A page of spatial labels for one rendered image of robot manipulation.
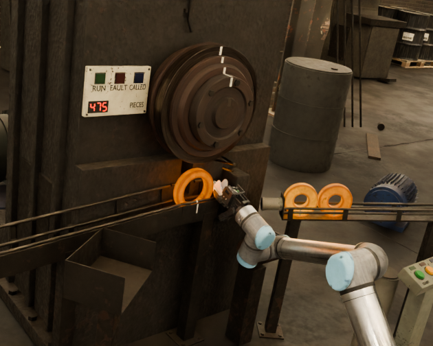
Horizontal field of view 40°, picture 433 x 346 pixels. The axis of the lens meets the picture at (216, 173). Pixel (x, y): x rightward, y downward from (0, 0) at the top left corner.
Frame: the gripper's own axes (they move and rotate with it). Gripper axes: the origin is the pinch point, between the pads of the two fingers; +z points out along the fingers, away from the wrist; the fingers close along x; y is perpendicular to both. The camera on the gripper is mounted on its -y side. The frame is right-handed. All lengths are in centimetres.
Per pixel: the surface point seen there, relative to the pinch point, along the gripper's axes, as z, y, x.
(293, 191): -17.0, 5.4, -30.9
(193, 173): -0.4, 8.9, 15.0
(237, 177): -3.6, 5.8, -7.7
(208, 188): -3.0, 1.5, 5.9
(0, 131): 108, -48, 47
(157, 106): 11, 35, 35
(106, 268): -23, -8, 62
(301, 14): 273, -50, -338
